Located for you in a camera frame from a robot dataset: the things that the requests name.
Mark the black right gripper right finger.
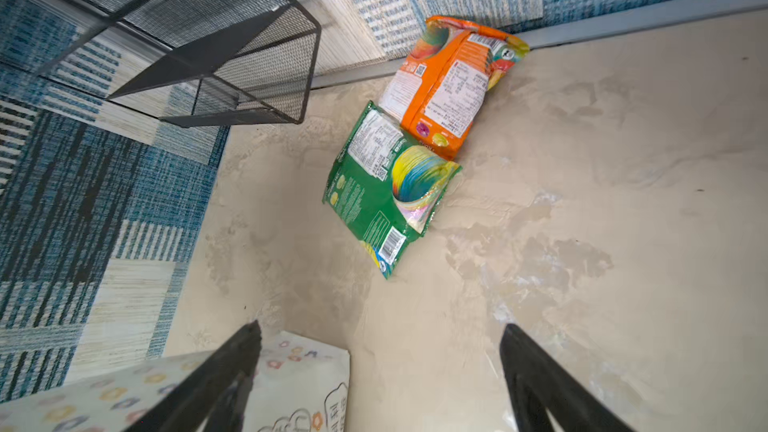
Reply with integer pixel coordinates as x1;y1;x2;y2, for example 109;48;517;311
500;324;630;431

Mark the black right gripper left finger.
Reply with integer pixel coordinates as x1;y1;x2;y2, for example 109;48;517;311
128;320;262;431

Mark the white paper bag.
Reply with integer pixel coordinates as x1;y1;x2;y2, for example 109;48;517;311
1;331;350;431

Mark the green rainbow snack bag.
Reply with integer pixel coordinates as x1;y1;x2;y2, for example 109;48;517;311
322;101;461;278

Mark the orange green snack bag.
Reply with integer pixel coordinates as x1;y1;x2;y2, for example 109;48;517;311
378;16;530;160

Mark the black wire shelf rack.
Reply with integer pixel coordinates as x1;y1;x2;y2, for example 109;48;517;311
30;0;322;128

